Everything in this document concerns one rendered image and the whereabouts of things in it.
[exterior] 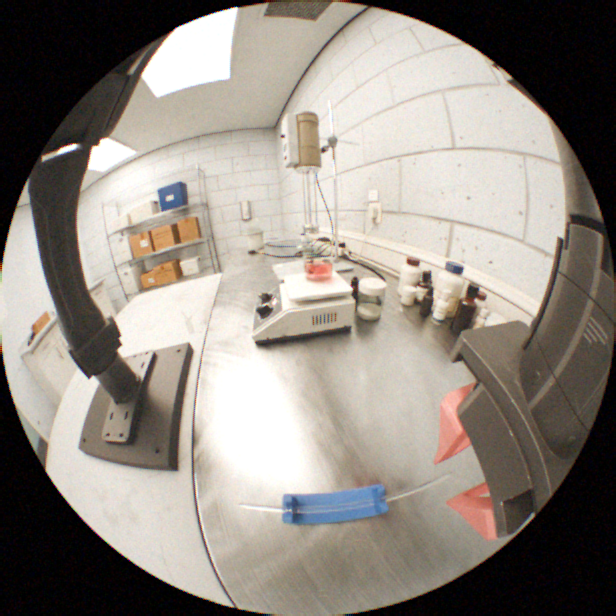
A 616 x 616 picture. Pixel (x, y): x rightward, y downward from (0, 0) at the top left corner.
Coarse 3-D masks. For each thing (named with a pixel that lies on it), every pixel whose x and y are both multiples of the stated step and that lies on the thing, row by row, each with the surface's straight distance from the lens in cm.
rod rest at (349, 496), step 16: (288, 496) 19; (304, 496) 21; (320, 496) 21; (336, 496) 21; (352, 496) 22; (368, 496) 22; (288, 512) 19; (320, 512) 21; (336, 512) 21; (352, 512) 22; (368, 512) 22; (384, 512) 22
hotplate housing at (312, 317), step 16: (288, 304) 32; (304, 304) 31; (320, 304) 32; (336, 304) 32; (352, 304) 33; (272, 320) 32; (288, 320) 32; (304, 320) 32; (320, 320) 33; (336, 320) 34; (352, 320) 35; (256, 336) 33; (272, 336) 33; (288, 336) 34; (304, 336) 35
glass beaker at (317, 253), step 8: (304, 240) 37; (312, 240) 38; (320, 240) 38; (328, 240) 38; (304, 248) 34; (312, 248) 33; (320, 248) 33; (328, 248) 34; (304, 256) 35; (312, 256) 33; (320, 256) 33; (328, 256) 34; (304, 264) 35; (312, 264) 34; (320, 264) 34; (328, 264) 34; (304, 272) 36; (312, 272) 34; (320, 272) 34; (328, 272) 35; (312, 280) 35; (320, 280) 35; (328, 280) 36
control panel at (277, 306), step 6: (276, 288) 41; (276, 294) 39; (270, 300) 38; (276, 300) 36; (258, 306) 41; (276, 306) 34; (276, 312) 32; (258, 318) 36; (270, 318) 32; (258, 324) 34; (252, 330) 34
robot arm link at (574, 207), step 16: (560, 144) 9; (560, 160) 9; (576, 160) 8; (576, 176) 8; (576, 192) 8; (592, 192) 7; (576, 208) 7; (592, 208) 7; (576, 224) 8; (592, 224) 8; (608, 240) 8; (608, 256) 7; (608, 272) 7
